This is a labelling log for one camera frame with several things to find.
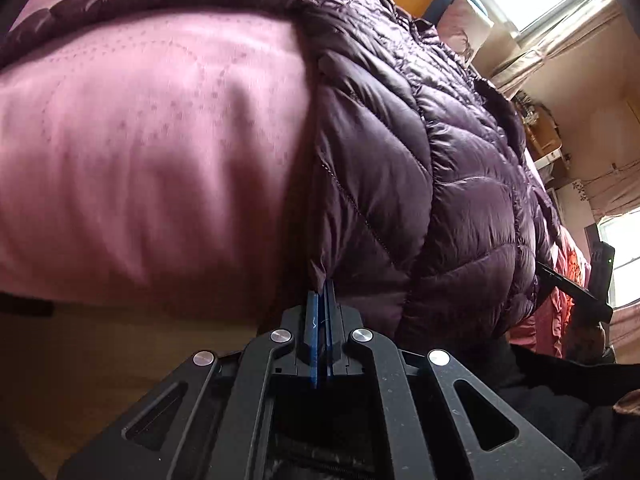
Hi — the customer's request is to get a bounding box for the beige bed base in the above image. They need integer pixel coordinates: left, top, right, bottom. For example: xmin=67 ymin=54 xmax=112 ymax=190
xmin=0 ymin=302 xmax=261 ymax=480

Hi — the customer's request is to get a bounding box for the small window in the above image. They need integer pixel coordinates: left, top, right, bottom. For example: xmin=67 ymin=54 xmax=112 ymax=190
xmin=597 ymin=214 xmax=640 ymax=307

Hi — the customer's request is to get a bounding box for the deer print pillow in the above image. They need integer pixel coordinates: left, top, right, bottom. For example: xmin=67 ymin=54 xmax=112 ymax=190
xmin=436 ymin=0 xmax=495 ymax=63

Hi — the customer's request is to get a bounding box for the small beige curtain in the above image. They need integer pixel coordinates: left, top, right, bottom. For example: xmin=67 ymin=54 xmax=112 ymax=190
xmin=570 ymin=172 xmax=640 ymax=222

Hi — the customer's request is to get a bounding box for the pink bed sheet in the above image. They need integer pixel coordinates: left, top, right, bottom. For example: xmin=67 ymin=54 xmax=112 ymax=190
xmin=0 ymin=0 xmax=321 ymax=321

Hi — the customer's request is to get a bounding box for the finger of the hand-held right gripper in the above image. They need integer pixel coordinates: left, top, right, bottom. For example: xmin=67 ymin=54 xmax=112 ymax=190
xmin=536 ymin=261 xmax=593 ymax=311

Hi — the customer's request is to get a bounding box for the purple down jacket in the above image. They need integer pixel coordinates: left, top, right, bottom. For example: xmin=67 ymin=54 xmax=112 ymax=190
xmin=0 ymin=0 xmax=563 ymax=356

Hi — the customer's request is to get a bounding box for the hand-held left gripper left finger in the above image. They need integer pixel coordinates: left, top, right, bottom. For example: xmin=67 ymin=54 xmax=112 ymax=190
xmin=57 ymin=290 xmax=321 ymax=480

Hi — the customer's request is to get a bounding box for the beige patterned curtain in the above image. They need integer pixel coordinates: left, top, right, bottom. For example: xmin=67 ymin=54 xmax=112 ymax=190
xmin=491 ymin=0 xmax=632 ymax=98

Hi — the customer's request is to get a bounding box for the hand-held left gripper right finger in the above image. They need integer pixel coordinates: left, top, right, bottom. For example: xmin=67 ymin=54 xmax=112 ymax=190
xmin=320 ymin=280 xmax=583 ymax=480

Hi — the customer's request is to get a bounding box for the cluttered wooden desk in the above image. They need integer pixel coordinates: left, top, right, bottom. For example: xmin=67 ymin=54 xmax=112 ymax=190
xmin=517 ymin=91 xmax=573 ymax=183

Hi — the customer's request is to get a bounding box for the coral ruffled cloth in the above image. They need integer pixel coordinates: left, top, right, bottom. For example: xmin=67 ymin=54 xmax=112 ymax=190
xmin=510 ymin=225 xmax=590 ymax=358

